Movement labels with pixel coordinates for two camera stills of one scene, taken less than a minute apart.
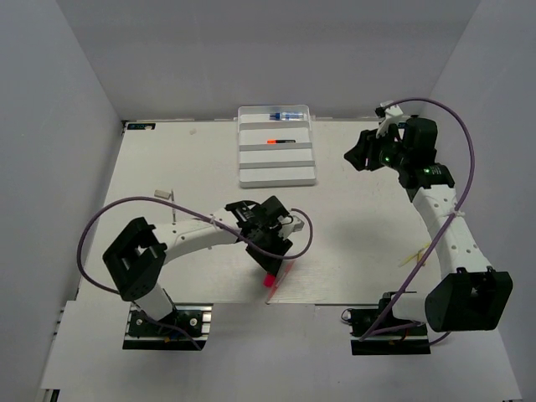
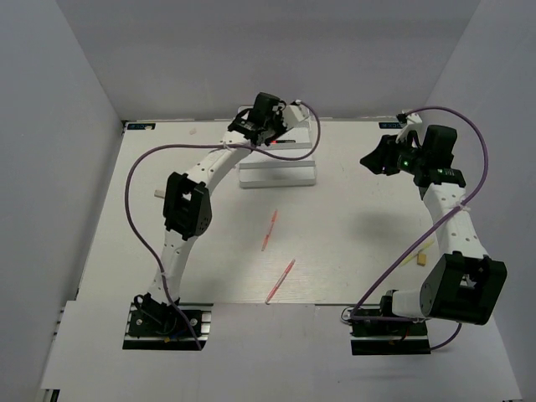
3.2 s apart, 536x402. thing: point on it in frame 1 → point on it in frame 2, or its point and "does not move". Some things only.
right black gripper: x=366 y=147 → x=382 y=156
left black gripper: x=269 y=262 → x=279 y=118
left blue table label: x=141 y=126 does not move
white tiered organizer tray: x=263 y=165 does not move
